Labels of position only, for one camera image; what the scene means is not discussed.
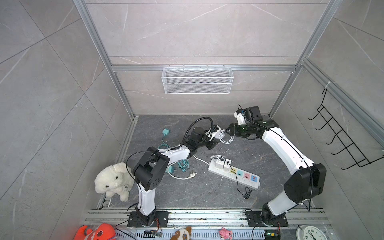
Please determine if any white charger adapter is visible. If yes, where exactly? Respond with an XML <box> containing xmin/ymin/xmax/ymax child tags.
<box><xmin>210</xmin><ymin>129</ymin><xmax>234</xmax><ymax>145</ymax></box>

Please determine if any teal charger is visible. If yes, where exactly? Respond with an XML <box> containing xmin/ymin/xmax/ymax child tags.
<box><xmin>167</xmin><ymin>166</ymin><xmax>175</xmax><ymax>174</ymax></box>
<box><xmin>158</xmin><ymin>129</ymin><xmax>170</xmax><ymax>150</ymax></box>

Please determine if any white multicolour power strip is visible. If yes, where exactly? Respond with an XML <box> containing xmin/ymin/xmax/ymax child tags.
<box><xmin>194</xmin><ymin>155</ymin><xmax>260</xmax><ymax>190</ymax></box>

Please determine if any white charger with black cable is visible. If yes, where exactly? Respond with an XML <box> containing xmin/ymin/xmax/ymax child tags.
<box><xmin>224</xmin><ymin>160</ymin><xmax>259</xmax><ymax>200</ymax></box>

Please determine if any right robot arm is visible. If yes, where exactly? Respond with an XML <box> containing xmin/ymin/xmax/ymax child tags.
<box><xmin>226</xmin><ymin>106</ymin><xmax>327</xmax><ymax>226</ymax></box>

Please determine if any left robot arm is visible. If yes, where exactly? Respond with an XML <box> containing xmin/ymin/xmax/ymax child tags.
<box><xmin>132</xmin><ymin>117</ymin><xmax>221</xmax><ymax>220</ymax></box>

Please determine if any white plush dog toy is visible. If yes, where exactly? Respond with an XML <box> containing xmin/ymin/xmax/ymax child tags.
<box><xmin>94</xmin><ymin>162</ymin><xmax>135</xmax><ymax>202</ymax></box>

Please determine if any brown white plush puppy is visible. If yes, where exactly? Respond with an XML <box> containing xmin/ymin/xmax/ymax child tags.
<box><xmin>171</xmin><ymin>226</ymin><xmax>192</xmax><ymax>240</ymax></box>

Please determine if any pink plush toy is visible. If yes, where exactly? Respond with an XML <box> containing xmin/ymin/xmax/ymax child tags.
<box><xmin>219</xmin><ymin>228</ymin><xmax>233</xmax><ymax>240</ymax></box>

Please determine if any white analog clock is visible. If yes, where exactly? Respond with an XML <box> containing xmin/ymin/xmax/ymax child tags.
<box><xmin>296</xmin><ymin>225</ymin><xmax>328</xmax><ymax>240</ymax></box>

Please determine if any red plush toy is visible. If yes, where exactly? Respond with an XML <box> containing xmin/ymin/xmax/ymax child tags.
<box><xmin>74</xmin><ymin>223</ymin><xmax>116</xmax><ymax>240</ymax></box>

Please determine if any white wire mesh basket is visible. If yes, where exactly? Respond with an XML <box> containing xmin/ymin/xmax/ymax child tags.
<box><xmin>162</xmin><ymin>67</ymin><xmax>234</xmax><ymax>95</ymax></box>

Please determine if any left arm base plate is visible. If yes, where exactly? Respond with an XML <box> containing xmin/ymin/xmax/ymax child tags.
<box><xmin>127</xmin><ymin>211</ymin><xmax>169</xmax><ymax>228</ymax></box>

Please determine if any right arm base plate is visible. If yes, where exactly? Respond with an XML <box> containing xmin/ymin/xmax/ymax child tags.
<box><xmin>244</xmin><ymin>209</ymin><xmax>289</xmax><ymax>227</ymax></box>

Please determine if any black wire hook rack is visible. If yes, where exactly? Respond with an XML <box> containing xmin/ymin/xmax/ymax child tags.
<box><xmin>308</xmin><ymin>89</ymin><xmax>384</xmax><ymax>171</ymax></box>

